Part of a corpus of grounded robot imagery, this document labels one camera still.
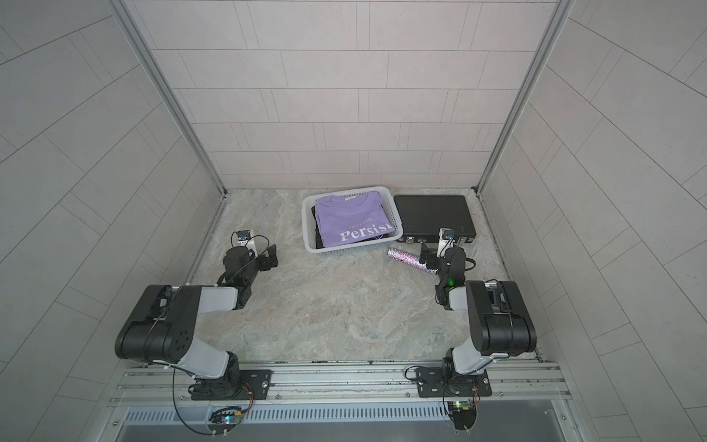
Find purple t-shirt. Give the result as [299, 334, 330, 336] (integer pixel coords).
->
[314, 191, 396, 248]

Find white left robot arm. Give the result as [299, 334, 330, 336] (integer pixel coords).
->
[114, 244, 278, 401]

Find black hard case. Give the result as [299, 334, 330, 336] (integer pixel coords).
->
[394, 194, 477, 244]

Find white plastic laundry basket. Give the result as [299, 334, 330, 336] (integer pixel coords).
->
[302, 186, 403, 254]

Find purple glitter bottle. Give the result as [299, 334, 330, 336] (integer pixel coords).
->
[387, 248, 437, 274]

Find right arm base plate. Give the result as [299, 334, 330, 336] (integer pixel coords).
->
[404, 366, 493, 398]

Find left black cable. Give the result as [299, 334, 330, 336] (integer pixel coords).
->
[170, 366, 222, 436]

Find circuit board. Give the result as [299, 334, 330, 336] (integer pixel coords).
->
[446, 401, 478, 431]
[207, 406, 243, 438]

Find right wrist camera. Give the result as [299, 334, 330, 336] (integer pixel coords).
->
[436, 228, 455, 258]

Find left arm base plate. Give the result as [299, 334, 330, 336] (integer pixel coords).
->
[188, 369, 274, 401]

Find black t-shirt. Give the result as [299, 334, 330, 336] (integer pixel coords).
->
[311, 206, 324, 250]

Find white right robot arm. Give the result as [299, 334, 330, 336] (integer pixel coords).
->
[419, 241, 537, 388]

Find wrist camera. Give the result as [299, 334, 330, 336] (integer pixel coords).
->
[231, 229, 258, 255]
[436, 228, 455, 258]

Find aluminium mounting rail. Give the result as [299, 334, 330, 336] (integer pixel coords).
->
[107, 360, 573, 409]

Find left circuit board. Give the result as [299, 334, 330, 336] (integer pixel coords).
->
[207, 406, 243, 438]

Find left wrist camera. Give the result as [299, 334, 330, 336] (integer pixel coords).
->
[231, 229, 258, 255]

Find right circuit board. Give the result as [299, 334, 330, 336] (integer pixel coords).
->
[446, 401, 478, 431]

